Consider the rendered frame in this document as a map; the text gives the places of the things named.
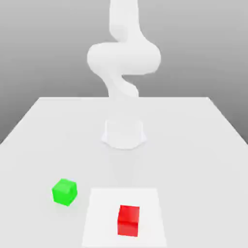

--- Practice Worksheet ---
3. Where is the small red cube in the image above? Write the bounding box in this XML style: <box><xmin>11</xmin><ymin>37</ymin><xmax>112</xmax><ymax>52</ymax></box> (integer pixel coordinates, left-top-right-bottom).
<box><xmin>117</xmin><ymin>204</ymin><xmax>140</xmax><ymax>237</ymax></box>

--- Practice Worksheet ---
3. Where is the small green cube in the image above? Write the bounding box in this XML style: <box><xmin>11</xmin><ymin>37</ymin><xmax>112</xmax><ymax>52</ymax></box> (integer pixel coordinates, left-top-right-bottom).
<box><xmin>51</xmin><ymin>178</ymin><xmax>78</xmax><ymax>207</ymax></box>

